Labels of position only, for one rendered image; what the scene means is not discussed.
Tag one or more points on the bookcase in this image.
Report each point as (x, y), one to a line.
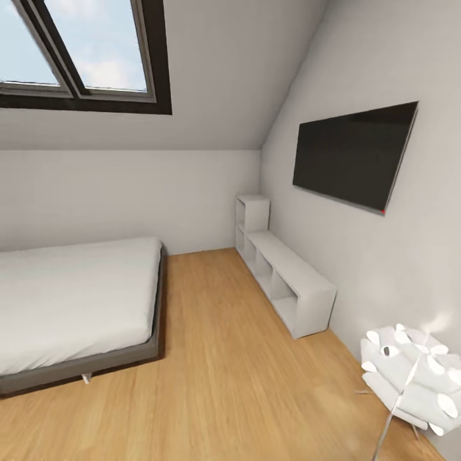
(301, 296)

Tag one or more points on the wall mounted tv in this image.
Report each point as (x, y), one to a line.
(354, 157)

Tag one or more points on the bed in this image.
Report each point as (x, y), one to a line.
(73, 310)

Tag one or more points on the fixed window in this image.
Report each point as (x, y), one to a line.
(84, 55)

